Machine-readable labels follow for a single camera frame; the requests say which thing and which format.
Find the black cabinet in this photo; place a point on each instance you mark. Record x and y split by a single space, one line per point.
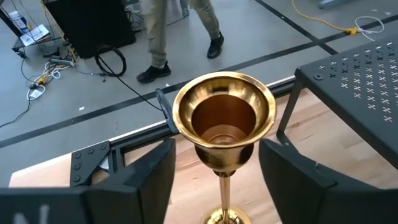
90 25

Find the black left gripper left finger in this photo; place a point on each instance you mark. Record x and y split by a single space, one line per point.
140 186

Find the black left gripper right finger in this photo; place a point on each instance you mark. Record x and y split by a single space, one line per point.
295 193

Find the white plastic bottle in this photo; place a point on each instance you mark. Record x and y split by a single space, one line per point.
18 21

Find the black perforated metal shelf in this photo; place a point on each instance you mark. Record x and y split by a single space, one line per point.
357 93

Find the black aluminium table frame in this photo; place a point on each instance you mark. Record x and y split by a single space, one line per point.
88 161

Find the person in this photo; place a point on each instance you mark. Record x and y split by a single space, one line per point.
157 31

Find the small cart with papers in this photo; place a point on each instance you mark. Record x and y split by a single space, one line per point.
35 34

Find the tall gold candlestick holder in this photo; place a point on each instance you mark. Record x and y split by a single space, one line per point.
224 155

